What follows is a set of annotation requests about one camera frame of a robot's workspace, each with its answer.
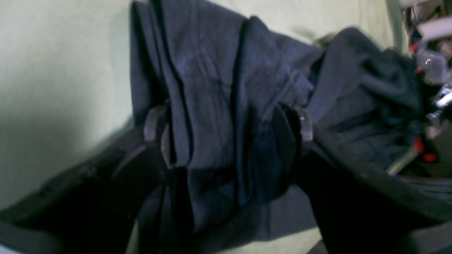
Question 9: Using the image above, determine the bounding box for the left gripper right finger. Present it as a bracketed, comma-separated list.
[273, 104, 451, 254]

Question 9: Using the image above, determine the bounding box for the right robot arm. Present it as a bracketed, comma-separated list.
[388, 0, 451, 176]

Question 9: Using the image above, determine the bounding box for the dark navy long-sleeve shirt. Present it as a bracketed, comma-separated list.
[130, 0, 424, 254]

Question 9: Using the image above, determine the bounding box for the green table cloth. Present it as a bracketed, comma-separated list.
[0, 0, 406, 254]

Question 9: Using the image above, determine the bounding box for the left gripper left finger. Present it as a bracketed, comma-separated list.
[1, 105, 170, 254]

